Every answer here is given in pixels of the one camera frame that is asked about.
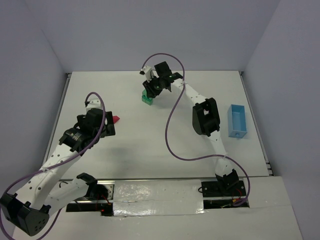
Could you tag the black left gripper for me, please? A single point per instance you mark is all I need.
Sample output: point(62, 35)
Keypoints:
point(110, 124)

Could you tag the aluminium table edge rail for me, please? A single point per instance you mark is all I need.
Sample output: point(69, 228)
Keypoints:
point(49, 148)
point(255, 121)

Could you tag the red wedge block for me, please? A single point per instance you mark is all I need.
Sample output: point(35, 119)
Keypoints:
point(115, 119)

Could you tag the blue plastic bin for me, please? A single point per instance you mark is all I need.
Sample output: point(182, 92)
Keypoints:
point(237, 127)

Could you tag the green letter cube F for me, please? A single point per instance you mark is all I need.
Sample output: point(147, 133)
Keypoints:
point(149, 103)

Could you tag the aluminium table edge rail right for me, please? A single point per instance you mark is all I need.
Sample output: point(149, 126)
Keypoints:
point(255, 121)

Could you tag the aluminium table edge rail left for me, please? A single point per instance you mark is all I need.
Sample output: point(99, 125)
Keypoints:
point(49, 148)

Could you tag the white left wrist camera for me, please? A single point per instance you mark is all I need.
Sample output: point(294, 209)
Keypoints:
point(94, 103)

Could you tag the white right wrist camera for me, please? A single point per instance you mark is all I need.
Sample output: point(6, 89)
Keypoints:
point(147, 72)

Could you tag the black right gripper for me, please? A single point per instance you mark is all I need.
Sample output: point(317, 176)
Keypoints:
point(151, 90)

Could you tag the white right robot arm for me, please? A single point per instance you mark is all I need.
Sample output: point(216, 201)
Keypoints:
point(205, 116)

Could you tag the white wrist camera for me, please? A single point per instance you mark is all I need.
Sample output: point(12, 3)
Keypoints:
point(147, 72)
point(94, 103)

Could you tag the white front cover board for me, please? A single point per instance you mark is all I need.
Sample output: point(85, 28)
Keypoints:
point(269, 216)

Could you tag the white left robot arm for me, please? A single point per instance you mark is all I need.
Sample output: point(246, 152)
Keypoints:
point(31, 206)

